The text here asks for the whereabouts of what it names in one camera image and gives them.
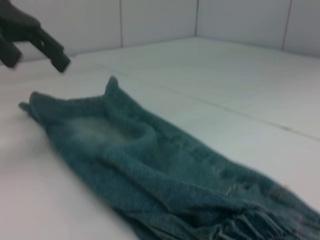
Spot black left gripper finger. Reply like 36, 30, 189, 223
29, 26, 71, 74
0, 34, 23, 69

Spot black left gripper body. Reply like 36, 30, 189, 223
0, 0, 41, 43

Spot blue denim shorts with print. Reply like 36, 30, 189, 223
18, 75, 320, 240

